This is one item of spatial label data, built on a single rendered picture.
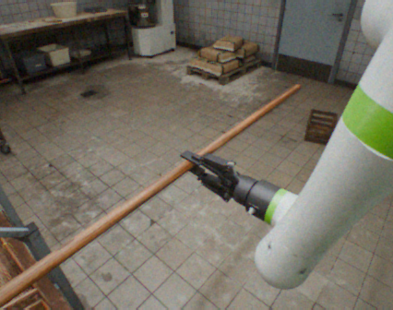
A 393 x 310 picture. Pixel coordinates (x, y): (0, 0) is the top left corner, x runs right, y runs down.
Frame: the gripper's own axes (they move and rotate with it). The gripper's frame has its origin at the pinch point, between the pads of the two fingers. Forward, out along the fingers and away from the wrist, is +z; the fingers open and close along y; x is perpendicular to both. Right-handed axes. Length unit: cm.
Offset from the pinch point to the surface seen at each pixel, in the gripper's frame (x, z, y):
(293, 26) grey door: 420, 143, 39
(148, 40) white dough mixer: 313, 387, 79
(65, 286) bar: -40, 35, 58
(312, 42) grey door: 420, 107, 60
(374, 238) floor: 130, -65, 118
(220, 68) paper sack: 294, 199, 92
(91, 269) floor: -19, 75, 117
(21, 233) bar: -43, 36, 22
